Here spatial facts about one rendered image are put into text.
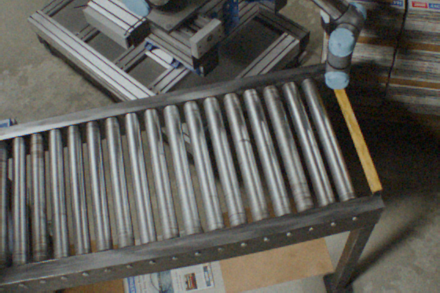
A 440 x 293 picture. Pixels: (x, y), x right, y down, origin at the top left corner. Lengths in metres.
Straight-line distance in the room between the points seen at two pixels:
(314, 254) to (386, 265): 0.32
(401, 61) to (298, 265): 0.94
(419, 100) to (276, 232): 1.19
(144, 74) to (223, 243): 1.30
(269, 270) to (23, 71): 1.74
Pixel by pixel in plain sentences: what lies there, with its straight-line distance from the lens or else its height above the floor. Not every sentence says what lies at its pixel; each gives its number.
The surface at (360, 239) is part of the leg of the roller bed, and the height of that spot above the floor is 0.58.
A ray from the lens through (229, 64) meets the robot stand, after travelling 2.62.
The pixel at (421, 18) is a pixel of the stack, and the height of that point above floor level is 0.78.
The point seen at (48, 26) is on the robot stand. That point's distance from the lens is 3.00.
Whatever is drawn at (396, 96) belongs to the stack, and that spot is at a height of 0.29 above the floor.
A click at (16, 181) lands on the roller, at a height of 0.80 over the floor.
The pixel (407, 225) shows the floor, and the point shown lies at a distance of 2.50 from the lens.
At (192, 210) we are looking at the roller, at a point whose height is 0.80.
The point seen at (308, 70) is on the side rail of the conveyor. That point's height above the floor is 0.80.
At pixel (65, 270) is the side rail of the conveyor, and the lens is 1.59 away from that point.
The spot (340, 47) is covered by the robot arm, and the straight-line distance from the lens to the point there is 1.62.
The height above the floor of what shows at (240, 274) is 0.00.
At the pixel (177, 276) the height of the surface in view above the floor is 0.01.
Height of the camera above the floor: 2.22
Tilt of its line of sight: 57 degrees down
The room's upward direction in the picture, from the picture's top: 6 degrees counter-clockwise
